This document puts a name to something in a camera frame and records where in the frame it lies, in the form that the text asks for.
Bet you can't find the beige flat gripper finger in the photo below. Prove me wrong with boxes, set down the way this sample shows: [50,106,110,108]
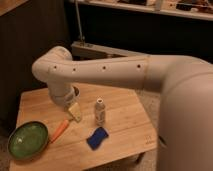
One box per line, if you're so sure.
[68,102,82,122]

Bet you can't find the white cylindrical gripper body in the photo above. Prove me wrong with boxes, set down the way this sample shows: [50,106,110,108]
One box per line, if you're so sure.
[48,83,79,107]

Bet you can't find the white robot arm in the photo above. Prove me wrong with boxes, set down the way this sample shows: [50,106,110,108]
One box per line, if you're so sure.
[32,46,213,171]

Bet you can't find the orange carrot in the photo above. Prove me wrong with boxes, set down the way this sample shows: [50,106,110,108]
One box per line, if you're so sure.
[50,120,69,143]

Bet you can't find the small white bottle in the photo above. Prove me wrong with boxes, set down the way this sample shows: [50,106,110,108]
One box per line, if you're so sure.
[94,98,105,126]

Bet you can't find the blue sponge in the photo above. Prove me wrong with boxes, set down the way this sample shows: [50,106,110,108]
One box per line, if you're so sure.
[86,127,109,150]

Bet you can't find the wooden table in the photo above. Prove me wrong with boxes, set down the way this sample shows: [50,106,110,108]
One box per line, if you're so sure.
[10,84,156,171]

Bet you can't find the grey metal shelf beam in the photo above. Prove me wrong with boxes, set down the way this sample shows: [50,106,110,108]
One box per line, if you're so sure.
[71,41,141,59]

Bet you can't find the green bowl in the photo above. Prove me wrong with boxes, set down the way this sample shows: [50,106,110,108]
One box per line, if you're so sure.
[7,121,49,160]

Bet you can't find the metal vertical pole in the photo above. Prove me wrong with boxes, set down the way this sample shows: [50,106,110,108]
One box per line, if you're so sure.
[74,0,85,45]

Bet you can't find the upper shelf with items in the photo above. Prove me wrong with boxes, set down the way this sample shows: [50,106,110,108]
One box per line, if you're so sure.
[69,0,213,22]

